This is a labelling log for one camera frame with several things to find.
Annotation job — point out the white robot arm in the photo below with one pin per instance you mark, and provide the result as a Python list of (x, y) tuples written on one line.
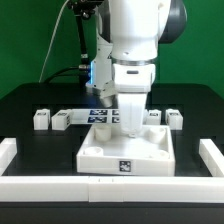
[(128, 35)]

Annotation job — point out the white marker base plate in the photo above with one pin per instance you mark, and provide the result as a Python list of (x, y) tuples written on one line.
[(90, 116)]

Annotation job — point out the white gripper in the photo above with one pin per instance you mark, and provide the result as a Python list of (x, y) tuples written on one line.
[(131, 111)]

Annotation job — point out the white U-shaped fence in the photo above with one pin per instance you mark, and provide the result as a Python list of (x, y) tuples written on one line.
[(103, 189)]

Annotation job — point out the white square tabletop part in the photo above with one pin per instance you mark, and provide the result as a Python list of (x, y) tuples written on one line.
[(106, 150)]

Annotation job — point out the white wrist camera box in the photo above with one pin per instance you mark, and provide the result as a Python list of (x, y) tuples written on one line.
[(134, 79)]

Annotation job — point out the black camera stand pole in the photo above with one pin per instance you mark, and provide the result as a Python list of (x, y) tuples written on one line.
[(83, 10)]

